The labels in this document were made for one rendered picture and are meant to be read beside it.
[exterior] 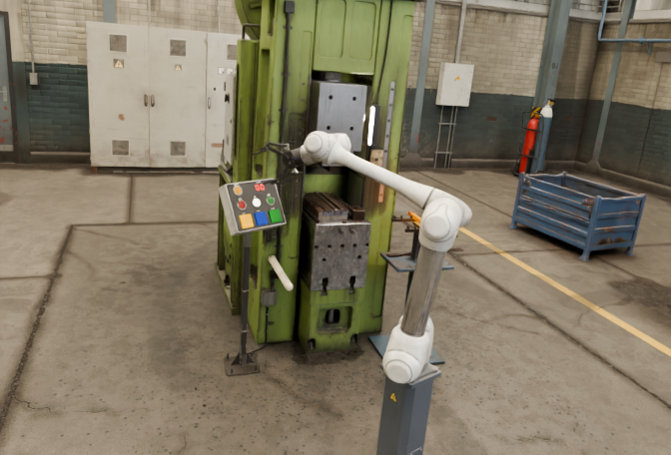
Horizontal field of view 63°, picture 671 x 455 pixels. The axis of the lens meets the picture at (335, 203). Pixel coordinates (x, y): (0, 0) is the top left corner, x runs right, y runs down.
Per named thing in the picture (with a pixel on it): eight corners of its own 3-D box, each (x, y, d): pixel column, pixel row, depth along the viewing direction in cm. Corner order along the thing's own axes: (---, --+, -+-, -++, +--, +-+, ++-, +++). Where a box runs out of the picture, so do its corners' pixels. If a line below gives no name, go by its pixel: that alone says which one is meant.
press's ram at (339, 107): (373, 152, 340) (379, 86, 330) (315, 150, 327) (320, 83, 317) (349, 140, 378) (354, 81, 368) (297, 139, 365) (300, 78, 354)
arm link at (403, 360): (423, 370, 232) (412, 399, 212) (387, 357, 236) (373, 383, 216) (470, 202, 209) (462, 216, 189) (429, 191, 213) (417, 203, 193)
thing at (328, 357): (374, 364, 356) (375, 362, 356) (289, 374, 336) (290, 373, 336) (353, 334, 391) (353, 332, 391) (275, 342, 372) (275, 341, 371)
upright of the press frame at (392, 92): (381, 332, 398) (419, -1, 337) (348, 335, 389) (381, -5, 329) (359, 305, 438) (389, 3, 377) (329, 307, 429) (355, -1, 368)
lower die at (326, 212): (346, 221, 347) (348, 208, 345) (318, 222, 341) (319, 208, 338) (327, 203, 385) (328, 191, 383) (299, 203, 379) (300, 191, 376)
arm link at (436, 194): (438, 183, 224) (432, 189, 211) (478, 203, 220) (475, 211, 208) (424, 210, 228) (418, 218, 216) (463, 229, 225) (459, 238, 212)
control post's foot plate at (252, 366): (262, 372, 336) (263, 359, 334) (226, 377, 328) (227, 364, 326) (255, 354, 355) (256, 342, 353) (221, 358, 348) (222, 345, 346)
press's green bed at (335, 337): (357, 349, 371) (364, 286, 359) (306, 356, 359) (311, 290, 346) (332, 312, 421) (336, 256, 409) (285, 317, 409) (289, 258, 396)
